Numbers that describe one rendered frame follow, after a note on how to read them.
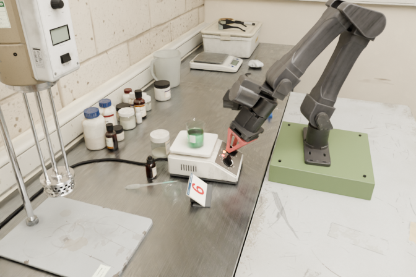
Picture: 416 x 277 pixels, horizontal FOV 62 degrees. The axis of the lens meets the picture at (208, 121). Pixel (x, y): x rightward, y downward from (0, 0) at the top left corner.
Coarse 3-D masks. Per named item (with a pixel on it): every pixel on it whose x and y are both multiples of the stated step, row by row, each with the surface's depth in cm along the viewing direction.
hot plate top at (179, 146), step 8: (184, 136) 103; (208, 136) 103; (216, 136) 103; (176, 144) 99; (184, 144) 99; (208, 144) 99; (176, 152) 96; (184, 152) 95; (192, 152) 95; (200, 152) 95; (208, 152) 95
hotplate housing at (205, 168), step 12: (216, 144) 102; (168, 156) 97; (180, 156) 97; (192, 156) 97; (216, 156) 97; (168, 168) 99; (180, 168) 98; (192, 168) 97; (204, 168) 96; (216, 168) 95; (240, 168) 101; (216, 180) 97; (228, 180) 96
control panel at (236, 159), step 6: (222, 144) 104; (222, 150) 101; (222, 156) 99; (234, 156) 102; (240, 156) 103; (216, 162) 95; (222, 162) 97; (234, 162) 100; (228, 168) 96; (234, 168) 97
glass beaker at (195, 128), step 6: (192, 120) 98; (198, 120) 98; (186, 126) 94; (192, 126) 93; (198, 126) 98; (186, 132) 96; (192, 132) 94; (198, 132) 94; (192, 138) 95; (198, 138) 95; (192, 144) 96; (198, 144) 96
